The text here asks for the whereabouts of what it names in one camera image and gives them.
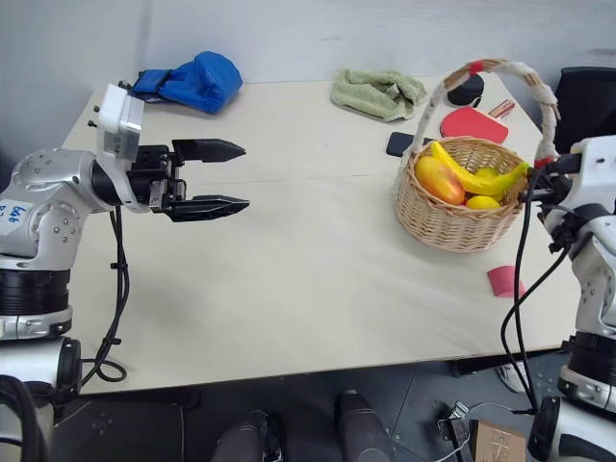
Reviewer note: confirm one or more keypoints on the yellow lemon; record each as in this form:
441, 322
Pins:
482, 202

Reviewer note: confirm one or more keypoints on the yellow banana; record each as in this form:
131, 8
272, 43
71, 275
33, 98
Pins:
481, 184

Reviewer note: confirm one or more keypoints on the white shoe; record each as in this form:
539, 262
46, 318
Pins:
514, 377

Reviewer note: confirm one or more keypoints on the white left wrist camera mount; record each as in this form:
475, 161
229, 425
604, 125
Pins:
118, 122

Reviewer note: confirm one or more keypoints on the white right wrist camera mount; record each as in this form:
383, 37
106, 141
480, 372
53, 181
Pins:
599, 173

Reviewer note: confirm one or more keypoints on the red and yellow mango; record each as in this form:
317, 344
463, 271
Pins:
439, 180

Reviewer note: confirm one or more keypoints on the metal clamp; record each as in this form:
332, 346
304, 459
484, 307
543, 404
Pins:
454, 423

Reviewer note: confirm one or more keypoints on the wooden box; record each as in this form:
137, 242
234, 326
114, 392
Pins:
495, 443

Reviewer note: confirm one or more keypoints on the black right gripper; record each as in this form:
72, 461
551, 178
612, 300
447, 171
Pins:
563, 178

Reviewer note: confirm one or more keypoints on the black round paddle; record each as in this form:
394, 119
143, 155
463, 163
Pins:
464, 89

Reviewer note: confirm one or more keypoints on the black office chair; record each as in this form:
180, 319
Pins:
584, 106

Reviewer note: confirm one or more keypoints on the blue boxing glove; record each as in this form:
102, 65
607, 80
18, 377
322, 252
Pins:
202, 82

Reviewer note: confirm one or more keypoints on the small yellow fruit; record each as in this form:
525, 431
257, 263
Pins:
487, 172

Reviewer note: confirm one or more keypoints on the dark rounded shape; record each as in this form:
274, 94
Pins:
361, 428
245, 440

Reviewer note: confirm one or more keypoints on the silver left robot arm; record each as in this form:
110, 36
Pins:
43, 192

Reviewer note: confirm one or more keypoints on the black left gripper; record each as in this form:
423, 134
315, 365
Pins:
154, 173

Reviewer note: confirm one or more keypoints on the small red cup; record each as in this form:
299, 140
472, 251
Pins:
503, 281

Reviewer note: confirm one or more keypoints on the black table foot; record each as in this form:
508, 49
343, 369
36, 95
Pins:
474, 367

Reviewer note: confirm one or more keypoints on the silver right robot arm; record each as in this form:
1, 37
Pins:
594, 269

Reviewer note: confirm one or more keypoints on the green towel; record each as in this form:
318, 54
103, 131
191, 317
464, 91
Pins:
375, 94

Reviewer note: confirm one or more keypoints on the red table tennis paddle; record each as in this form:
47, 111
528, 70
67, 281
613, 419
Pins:
471, 123

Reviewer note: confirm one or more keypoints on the black smartphone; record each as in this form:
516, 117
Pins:
399, 144

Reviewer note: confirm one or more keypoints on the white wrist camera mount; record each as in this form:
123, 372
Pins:
118, 122
599, 173

